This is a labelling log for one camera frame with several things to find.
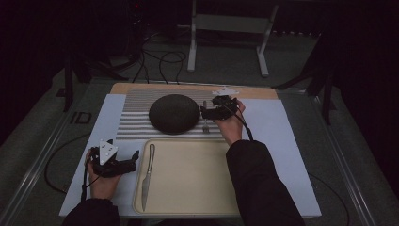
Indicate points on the metal floor rail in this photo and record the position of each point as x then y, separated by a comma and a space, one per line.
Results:
347, 175
34, 171

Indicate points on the black stand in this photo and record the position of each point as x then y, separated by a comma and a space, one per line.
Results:
327, 97
68, 88

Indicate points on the silver table knife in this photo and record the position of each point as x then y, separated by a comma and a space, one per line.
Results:
146, 185

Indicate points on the black rectangular floor bracket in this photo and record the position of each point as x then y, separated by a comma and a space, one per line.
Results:
74, 118

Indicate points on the person's left hand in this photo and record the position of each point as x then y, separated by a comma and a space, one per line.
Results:
102, 186

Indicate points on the white paper sheet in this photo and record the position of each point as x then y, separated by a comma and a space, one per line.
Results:
282, 132

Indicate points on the black textured plate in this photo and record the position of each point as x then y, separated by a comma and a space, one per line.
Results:
174, 113

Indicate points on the beige tray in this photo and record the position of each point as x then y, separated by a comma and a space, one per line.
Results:
188, 175

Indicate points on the silver fork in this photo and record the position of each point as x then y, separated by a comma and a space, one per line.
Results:
205, 128

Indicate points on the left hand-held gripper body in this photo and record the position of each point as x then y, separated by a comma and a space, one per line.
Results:
108, 168

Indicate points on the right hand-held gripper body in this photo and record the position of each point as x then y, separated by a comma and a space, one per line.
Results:
227, 109

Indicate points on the person's right hand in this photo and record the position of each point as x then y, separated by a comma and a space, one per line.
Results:
232, 128

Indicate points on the white metal stand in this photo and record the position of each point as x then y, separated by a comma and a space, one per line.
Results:
232, 23

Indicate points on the striped placemat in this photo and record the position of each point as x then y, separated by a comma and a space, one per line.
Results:
131, 103

